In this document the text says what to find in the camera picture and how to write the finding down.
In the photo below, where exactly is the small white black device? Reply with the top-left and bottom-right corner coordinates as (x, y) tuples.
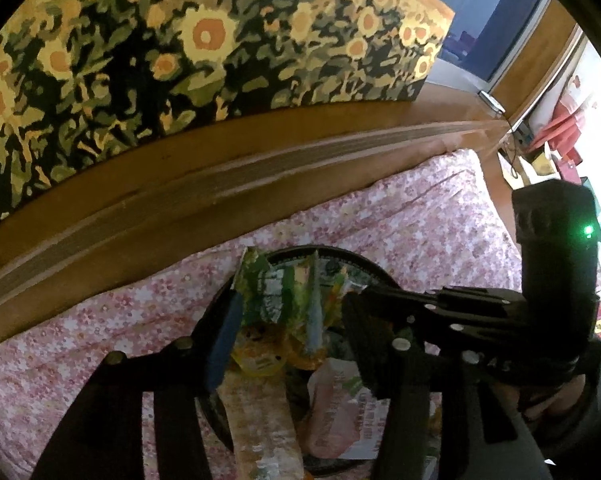
(479, 91), (506, 113)

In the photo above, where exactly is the person's right forearm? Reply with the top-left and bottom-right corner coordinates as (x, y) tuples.
(525, 340), (601, 451)

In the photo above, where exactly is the bright green snack packet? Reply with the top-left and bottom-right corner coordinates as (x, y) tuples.
(235, 247), (311, 326)

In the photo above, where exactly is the sunflower field painting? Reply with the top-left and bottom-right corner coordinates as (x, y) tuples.
(0, 0), (456, 236)

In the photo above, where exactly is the yellow snack packet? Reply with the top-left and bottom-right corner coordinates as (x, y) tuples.
(230, 327), (288, 377)

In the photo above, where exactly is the burger print candy packet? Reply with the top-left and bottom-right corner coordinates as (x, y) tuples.
(325, 272), (369, 311)

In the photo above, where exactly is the red paper bag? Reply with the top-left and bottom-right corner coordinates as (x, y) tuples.
(528, 100), (589, 171)

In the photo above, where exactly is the round dark tray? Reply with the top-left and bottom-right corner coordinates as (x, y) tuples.
(200, 244), (441, 478)

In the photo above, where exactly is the pink floral cloth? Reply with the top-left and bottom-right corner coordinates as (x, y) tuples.
(0, 149), (526, 480)

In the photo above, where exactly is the small light blue packet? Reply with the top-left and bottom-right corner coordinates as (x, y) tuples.
(300, 255), (331, 361)

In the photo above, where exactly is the person's right hand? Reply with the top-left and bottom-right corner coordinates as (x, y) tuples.
(495, 375), (586, 423)

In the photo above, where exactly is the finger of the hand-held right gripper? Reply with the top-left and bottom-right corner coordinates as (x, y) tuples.
(361, 287), (524, 318)
(395, 312), (526, 358)

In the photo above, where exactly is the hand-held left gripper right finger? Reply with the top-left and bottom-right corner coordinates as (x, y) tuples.
(341, 292), (554, 480)

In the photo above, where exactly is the blue glass window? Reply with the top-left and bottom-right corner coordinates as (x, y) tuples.
(385, 0), (551, 91)

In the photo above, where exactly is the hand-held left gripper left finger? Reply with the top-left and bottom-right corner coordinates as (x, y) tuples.
(30, 287), (244, 480)

